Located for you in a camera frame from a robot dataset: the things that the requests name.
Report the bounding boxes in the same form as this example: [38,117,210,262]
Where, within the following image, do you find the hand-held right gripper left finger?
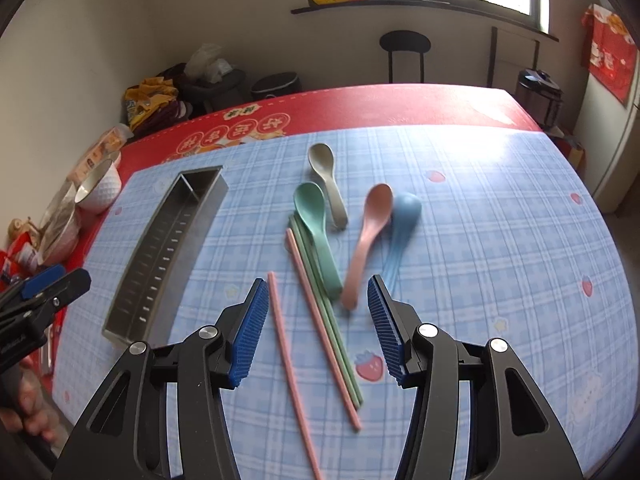
[52,277,271,480]

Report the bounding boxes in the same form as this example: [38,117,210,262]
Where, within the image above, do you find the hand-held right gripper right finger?
[366,275,586,480]

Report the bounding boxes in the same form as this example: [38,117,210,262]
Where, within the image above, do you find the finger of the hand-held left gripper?
[0,264,67,311]
[0,268,92,333]

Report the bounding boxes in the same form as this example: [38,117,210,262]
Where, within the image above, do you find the pink chopstick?
[266,271,322,480]
[285,228,362,431]

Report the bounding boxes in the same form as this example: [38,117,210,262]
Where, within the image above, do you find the green chopstick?
[291,214,364,406]

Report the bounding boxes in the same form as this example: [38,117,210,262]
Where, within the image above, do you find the pastel chopsticks bundle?
[288,216,361,408]

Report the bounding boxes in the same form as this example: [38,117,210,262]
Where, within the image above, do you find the metal utensil tray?
[101,165,230,346]

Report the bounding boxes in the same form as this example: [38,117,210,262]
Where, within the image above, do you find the blue spoon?
[380,192,422,293]

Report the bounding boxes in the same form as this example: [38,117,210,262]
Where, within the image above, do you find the pink spoon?
[340,183,394,311]

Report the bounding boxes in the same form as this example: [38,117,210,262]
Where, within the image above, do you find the green spoon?
[292,182,346,302]

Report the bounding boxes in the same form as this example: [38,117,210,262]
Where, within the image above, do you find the grey spoon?
[307,143,349,231]

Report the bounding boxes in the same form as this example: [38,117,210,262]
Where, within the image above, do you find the person's left hand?
[0,360,60,445]

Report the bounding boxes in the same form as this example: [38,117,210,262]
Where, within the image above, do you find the red snack packet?
[0,247,41,286]

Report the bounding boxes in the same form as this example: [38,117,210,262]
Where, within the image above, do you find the plastic-wrapped bowl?
[37,210,83,267]
[42,180,81,231]

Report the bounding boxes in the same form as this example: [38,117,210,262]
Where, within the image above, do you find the white bowl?
[74,152,122,213]

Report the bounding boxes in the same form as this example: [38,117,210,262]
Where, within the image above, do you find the blue plaid table mat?
[52,125,631,480]

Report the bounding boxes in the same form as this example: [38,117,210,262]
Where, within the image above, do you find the orange tissue pack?
[70,124,134,181]

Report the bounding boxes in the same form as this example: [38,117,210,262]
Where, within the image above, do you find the yellow clothes pile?
[124,77,181,136]

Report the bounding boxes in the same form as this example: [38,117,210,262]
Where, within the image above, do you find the purple cloth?
[162,99,197,123]

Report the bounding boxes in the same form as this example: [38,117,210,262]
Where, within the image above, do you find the black stool with bags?
[177,67,248,116]

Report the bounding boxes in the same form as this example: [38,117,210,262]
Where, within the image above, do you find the black bin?
[250,72,303,103]

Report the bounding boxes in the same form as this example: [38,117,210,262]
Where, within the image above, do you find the cardboard box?
[547,127,587,173]

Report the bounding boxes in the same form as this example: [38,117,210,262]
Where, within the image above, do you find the clear plastic bags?
[185,44,236,83]

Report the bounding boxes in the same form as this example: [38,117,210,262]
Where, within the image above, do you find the black pressure cooker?
[515,69,563,128]

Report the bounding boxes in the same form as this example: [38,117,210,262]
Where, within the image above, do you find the white fridge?
[590,105,640,216]

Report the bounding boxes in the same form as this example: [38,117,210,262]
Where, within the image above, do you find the black round stool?
[379,30,432,85]

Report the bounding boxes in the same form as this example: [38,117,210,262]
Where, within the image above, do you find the red printed cloth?
[580,4,640,108]

